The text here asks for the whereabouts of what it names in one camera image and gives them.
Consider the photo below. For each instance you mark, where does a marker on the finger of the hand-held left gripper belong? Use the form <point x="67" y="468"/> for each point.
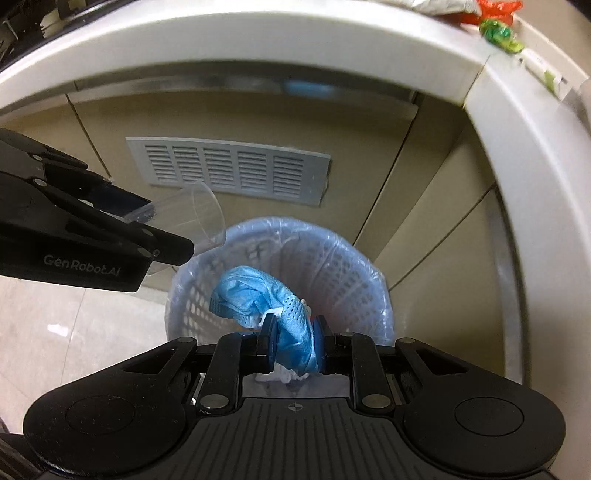
<point x="55" y="161"/>
<point x="115" y="230"/>

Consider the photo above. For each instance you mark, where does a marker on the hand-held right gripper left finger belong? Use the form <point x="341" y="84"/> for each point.
<point x="270" y="344"/>

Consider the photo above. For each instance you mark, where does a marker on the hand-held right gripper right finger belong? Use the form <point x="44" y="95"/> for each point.
<point x="319" y="346"/>

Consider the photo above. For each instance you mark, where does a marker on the white tissue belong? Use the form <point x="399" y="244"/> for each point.
<point x="286" y="376"/>

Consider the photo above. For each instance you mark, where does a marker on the blue face mask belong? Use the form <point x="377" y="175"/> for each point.
<point x="258" y="290"/>

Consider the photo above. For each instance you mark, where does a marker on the lined white plastic trash basket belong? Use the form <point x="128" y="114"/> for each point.
<point x="351" y="277"/>

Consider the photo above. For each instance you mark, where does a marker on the clear plastic cup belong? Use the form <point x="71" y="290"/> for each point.
<point x="198" y="217"/>

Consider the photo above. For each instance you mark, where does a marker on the white green medicine box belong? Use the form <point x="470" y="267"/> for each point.
<point x="540" y="64"/>

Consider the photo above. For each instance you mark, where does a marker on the orange plastic bag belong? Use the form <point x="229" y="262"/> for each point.
<point x="498" y="8"/>

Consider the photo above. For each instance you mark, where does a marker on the grey cabinet vent grille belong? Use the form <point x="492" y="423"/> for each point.
<point x="231" y="170"/>

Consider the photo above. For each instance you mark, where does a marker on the plain beige cabinet door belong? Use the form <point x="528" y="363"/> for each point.
<point x="461" y="277"/>

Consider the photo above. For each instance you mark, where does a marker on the narrow beige corner cabinet door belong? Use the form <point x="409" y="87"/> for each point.
<point x="415" y="184"/>

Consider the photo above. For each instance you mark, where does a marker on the beige vented cabinet door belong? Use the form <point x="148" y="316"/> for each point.
<point x="360" y="138"/>

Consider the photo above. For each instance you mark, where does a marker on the green candy wrapper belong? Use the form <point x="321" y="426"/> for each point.
<point x="498" y="32"/>

